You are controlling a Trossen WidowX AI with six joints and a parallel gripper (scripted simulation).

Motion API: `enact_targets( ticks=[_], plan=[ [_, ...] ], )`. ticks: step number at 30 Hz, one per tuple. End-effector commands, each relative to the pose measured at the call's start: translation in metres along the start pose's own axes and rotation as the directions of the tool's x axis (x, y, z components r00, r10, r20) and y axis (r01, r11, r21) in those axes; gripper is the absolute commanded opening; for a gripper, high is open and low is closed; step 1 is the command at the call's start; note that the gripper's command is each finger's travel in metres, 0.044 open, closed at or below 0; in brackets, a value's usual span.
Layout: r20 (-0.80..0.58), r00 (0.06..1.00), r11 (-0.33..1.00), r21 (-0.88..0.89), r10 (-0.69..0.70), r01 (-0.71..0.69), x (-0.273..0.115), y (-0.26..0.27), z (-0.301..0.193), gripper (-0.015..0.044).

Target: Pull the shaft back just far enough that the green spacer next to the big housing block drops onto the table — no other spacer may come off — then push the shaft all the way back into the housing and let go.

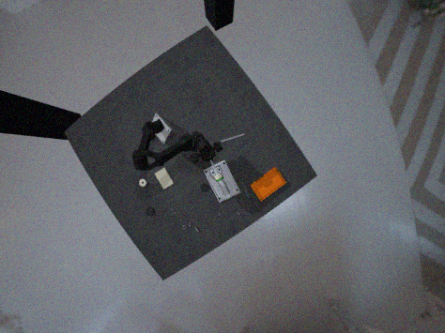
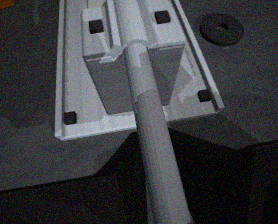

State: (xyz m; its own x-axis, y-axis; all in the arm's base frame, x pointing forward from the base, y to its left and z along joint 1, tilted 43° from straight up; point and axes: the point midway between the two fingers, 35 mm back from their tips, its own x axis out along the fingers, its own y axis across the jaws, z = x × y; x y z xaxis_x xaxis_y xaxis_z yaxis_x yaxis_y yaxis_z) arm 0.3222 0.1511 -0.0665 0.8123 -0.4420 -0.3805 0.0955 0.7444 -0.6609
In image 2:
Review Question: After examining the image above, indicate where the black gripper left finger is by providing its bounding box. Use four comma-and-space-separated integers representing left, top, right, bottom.
0, 131, 148, 224

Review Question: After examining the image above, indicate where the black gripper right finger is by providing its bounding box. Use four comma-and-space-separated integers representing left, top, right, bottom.
168, 128, 278, 224

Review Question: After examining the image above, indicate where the grey metal shaft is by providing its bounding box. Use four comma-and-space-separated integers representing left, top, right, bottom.
123, 43, 191, 224

